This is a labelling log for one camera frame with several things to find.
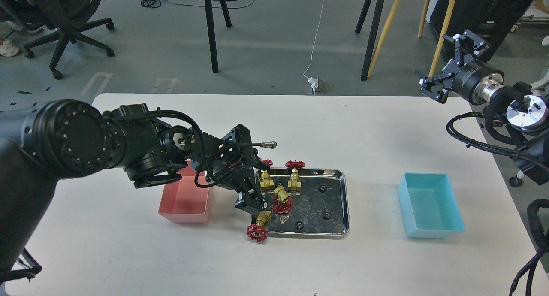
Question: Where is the yellow wooden leg right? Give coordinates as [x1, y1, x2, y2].
[417, 0, 456, 78]

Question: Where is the black stand leg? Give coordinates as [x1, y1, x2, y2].
[204, 0, 232, 73]
[355, 0, 385, 82]

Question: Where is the brass valve back left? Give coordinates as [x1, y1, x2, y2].
[259, 159, 275, 195]

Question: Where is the shiny metal tray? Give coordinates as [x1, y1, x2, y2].
[263, 168, 350, 238]

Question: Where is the yellow wooden leg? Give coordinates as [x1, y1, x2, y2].
[367, 0, 401, 78]
[417, 0, 456, 78]

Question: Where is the pink plastic box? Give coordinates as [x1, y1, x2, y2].
[157, 161, 213, 224]

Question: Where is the brass valve back right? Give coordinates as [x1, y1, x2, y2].
[286, 160, 305, 192]

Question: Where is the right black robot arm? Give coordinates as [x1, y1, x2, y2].
[419, 30, 549, 187]

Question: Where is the white cable on floor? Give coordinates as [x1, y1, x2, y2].
[303, 0, 329, 79]

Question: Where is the brass valve tray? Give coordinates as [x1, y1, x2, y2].
[272, 185, 293, 215]

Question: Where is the blue plastic box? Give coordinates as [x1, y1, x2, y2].
[398, 173, 465, 238]

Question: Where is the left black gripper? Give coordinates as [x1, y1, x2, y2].
[202, 124, 268, 214]

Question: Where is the black office chair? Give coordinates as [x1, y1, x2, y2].
[1, 0, 115, 80]

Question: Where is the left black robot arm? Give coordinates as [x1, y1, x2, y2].
[0, 99, 277, 284]

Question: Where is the black stand leg right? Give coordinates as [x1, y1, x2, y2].
[355, 0, 385, 82]

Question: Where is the brass valve front left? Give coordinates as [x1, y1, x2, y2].
[246, 211, 272, 242]

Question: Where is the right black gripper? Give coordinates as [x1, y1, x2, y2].
[415, 29, 504, 105]

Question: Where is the black stand leg left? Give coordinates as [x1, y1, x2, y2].
[204, 0, 232, 73]

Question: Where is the brass valve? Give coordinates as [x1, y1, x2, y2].
[259, 159, 275, 195]
[246, 211, 272, 242]
[286, 160, 305, 192]

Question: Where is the white power adapter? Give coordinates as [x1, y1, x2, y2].
[307, 77, 327, 95]

